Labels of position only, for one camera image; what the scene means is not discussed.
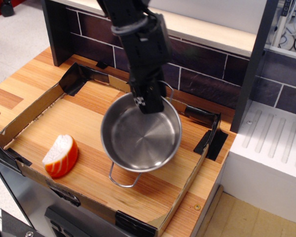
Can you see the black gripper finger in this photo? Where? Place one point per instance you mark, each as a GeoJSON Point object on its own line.
{"type": "Point", "coordinates": [148, 97]}

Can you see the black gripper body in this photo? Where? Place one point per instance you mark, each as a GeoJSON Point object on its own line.
{"type": "Point", "coordinates": [147, 45]}

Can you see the stainless steel metal pot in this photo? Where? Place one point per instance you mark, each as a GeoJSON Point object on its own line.
{"type": "Point", "coordinates": [140, 142]}

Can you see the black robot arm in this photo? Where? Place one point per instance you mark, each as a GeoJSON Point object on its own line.
{"type": "Point", "coordinates": [134, 7]}

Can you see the cardboard fence with black tape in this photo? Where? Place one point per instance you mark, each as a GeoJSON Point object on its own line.
{"type": "Point", "coordinates": [41, 102]}

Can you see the orange salmon sushi toy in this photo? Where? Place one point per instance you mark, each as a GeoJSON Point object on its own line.
{"type": "Point", "coordinates": [61, 157]}

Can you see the white dish drying rack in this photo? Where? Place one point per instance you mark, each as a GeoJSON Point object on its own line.
{"type": "Point", "coordinates": [268, 136]}

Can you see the dark left shelf post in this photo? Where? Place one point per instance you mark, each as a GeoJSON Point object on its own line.
{"type": "Point", "coordinates": [58, 30]}

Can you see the dark grey vertical post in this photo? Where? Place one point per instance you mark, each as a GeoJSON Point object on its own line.
{"type": "Point", "coordinates": [256, 55]}

